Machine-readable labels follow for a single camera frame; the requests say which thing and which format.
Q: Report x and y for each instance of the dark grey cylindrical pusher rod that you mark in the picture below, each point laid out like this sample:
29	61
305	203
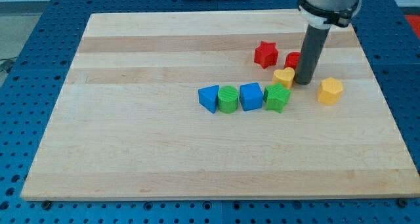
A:
311	50

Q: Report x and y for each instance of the red star block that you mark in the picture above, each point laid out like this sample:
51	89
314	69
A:
266	54

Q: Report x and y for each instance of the blue cube block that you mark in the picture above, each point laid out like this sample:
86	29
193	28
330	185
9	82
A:
251	96

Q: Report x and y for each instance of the blue triangle block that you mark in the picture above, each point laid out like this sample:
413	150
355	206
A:
208	97

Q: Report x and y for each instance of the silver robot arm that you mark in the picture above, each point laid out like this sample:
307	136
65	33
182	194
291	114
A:
323	14

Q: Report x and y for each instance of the light wooden board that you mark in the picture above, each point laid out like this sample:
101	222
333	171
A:
127	124

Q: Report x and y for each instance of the yellow heart block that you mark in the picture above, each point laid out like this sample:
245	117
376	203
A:
284	76

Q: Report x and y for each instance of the yellow hexagon block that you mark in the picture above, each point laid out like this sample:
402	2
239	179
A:
329	91

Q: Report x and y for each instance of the green cylinder block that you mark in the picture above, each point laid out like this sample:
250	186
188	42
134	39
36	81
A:
228	99

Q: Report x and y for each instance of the red cylinder block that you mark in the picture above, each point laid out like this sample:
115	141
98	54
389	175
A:
292	60

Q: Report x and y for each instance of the green star block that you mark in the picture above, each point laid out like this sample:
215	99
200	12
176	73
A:
276	97

